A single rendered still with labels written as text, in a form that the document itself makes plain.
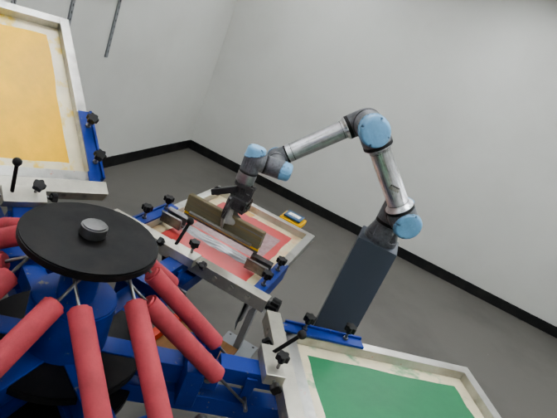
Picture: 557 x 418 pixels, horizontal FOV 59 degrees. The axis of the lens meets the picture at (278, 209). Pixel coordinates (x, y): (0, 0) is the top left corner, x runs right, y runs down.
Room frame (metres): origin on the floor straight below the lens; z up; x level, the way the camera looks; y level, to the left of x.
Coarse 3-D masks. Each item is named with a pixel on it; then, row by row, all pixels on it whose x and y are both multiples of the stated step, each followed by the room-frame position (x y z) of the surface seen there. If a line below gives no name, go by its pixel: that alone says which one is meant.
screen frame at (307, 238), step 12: (204, 192) 2.27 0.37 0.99; (180, 204) 2.03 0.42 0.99; (252, 204) 2.38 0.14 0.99; (264, 216) 2.34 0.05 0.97; (276, 216) 2.35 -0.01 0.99; (288, 228) 2.31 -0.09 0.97; (300, 228) 2.33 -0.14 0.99; (312, 240) 2.31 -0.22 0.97; (288, 252) 2.01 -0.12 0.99; (300, 252) 2.08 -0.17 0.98; (288, 264) 1.90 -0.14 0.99
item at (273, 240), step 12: (264, 228) 2.23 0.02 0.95; (228, 240) 1.95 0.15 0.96; (264, 240) 2.11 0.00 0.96; (276, 240) 2.16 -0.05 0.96; (288, 240) 2.22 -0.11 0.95; (216, 252) 1.80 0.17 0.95; (240, 252) 1.89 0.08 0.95; (252, 252) 1.93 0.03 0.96; (264, 252) 1.98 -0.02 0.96; (276, 252) 2.03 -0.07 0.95; (216, 264) 1.72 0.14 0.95; (228, 264) 1.75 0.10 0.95; (240, 264) 1.79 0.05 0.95; (240, 276) 1.70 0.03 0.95
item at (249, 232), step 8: (192, 200) 1.83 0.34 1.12; (200, 200) 1.82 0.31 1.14; (184, 208) 1.83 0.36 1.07; (192, 208) 1.82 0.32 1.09; (200, 208) 1.82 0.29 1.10; (208, 208) 1.81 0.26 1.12; (216, 208) 1.80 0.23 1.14; (208, 216) 1.81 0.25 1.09; (216, 216) 1.80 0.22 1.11; (232, 216) 1.79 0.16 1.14; (216, 224) 1.79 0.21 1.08; (240, 224) 1.77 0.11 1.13; (248, 224) 1.77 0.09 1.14; (232, 232) 1.78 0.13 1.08; (240, 232) 1.77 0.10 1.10; (248, 232) 1.76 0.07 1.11; (256, 232) 1.76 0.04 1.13; (264, 232) 1.76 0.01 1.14; (248, 240) 1.76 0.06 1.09; (256, 240) 1.75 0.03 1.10; (256, 248) 1.75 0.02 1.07
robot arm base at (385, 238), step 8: (376, 216) 2.06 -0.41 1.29; (376, 224) 2.03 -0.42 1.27; (384, 224) 2.01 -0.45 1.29; (368, 232) 2.02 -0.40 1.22; (376, 232) 2.00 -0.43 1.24; (384, 232) 2.00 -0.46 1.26; (392, 232) 2.01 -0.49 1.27; (376, 240) 1.99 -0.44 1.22; (384, 240) 1.99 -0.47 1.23; (392, 240) 2.01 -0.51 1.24; (392, 248) 2.01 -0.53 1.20
